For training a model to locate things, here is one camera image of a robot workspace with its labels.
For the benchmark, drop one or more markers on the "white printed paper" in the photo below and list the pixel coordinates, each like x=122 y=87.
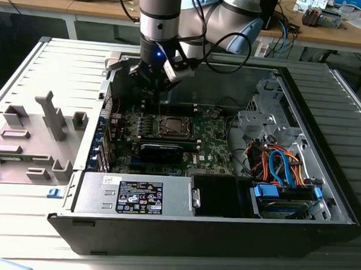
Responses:
x=308 y=2

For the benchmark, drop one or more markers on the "silver power supply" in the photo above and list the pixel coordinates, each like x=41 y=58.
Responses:
x=89 y=193

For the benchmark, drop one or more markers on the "green motherboard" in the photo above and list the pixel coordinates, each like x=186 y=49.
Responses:
x=210 y=142

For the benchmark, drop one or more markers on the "copper CPU cooler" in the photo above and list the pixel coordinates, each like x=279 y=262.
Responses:
x=310 y=16

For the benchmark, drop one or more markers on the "hard disk blue carrier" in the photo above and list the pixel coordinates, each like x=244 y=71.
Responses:
x=278 y=211

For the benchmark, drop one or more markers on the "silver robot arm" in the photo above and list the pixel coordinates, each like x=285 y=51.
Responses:
x=159 y=25

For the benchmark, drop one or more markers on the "small blue clip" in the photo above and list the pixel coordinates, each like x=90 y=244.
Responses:
x=53 y=192

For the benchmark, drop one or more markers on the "black graphics card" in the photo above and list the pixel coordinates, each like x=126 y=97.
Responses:
x=159 y=153

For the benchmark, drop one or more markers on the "black fan shroud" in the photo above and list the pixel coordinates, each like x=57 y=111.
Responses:
x=213 y=197

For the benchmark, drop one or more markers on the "blue cardboard box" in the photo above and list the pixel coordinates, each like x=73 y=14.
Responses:
x=354 y=3

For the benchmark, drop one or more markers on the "black PC case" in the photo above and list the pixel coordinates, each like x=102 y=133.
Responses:
x=193 y=238

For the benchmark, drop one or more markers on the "black desktop stand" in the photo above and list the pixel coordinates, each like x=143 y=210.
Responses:
x=271 y=12

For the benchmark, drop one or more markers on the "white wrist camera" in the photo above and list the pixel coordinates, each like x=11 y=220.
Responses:
x=176 y=69

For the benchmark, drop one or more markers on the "silver drive unit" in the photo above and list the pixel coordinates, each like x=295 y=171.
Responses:
x=330 y=19

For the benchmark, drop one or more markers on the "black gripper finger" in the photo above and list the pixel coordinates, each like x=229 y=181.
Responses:
x=169 y=84
x=144 y=77

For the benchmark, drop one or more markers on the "CPU socket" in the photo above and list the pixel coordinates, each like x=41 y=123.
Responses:
x=159 y=134

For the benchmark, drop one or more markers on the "silver disk bay cage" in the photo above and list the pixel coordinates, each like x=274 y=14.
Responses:
x=260 y=121

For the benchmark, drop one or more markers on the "grey parts rack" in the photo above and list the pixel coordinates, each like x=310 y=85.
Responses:
x=40 y=152

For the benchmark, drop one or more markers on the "silver CPU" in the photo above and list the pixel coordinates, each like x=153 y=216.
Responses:
x=176 y=127

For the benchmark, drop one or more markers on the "pale blue rounded object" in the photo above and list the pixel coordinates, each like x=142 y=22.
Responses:
x=4 y=266

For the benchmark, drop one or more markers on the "wooden desk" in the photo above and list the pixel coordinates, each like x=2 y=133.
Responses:
x=93 y=8

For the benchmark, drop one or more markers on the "round coin battery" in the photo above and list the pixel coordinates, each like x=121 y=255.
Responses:
x=215 y=114

